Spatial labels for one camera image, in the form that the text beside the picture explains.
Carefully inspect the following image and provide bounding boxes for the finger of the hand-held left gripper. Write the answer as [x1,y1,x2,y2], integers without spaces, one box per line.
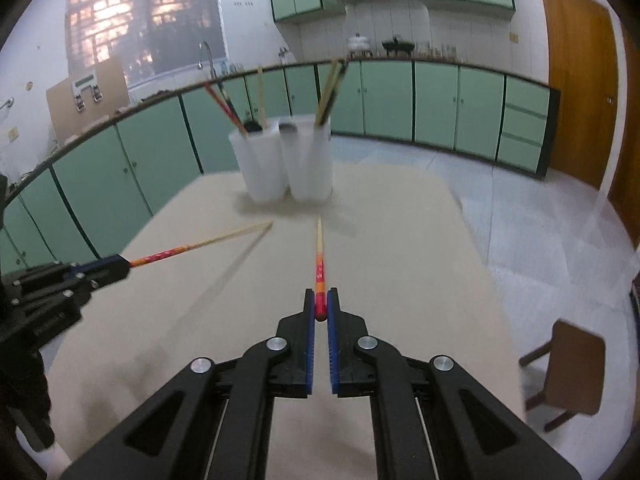
[20,254,127,287]
[30,259,132,312]

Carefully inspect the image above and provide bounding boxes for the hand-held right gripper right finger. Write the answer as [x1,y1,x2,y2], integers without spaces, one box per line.
[327,287,583,480]

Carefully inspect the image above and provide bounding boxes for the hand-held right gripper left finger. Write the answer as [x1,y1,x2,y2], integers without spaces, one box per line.
[60,287,317,480]

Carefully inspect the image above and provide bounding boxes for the red patterned wooden chopstick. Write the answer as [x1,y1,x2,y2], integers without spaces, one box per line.
[128,220,275,267]
[314,216,329,322]
[204,82,248,136]

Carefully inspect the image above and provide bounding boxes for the white plastic utensil container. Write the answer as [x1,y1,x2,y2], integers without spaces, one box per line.
[228,119,291,204]
[277,115,335,201]

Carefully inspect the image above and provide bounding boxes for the black chopstick with gold band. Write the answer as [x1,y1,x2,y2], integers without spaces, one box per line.
[322,60,350,124]
[220,91,254,129]

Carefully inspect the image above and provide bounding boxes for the person's left hand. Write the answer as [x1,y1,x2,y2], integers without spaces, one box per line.
[0,349,54,453]

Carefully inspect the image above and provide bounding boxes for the green lower kitchen cabinets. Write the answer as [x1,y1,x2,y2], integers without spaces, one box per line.
[0,57,561,272]

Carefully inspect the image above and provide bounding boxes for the cardboard box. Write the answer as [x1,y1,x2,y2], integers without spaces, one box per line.
[45,56,132,144]

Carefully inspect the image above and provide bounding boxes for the chrome kitchen faucet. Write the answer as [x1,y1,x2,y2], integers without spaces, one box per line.
[198,41,216,79]

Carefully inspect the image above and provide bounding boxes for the wooden chair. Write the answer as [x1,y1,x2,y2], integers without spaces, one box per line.
[518,319,607,434]

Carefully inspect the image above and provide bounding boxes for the window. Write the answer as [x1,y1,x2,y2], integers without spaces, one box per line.
[65,0,227,87]

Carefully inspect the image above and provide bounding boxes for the white cooking pot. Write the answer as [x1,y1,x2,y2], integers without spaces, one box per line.
[347,33,374,56]

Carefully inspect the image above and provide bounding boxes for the black wok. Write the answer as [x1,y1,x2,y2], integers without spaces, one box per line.
[382,35,416,56]

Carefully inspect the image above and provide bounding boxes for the row of glass jars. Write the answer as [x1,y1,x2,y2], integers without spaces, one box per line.
[415,42,459,60]

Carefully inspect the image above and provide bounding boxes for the wooden door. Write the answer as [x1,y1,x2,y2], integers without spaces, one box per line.
[536,0,640,252]

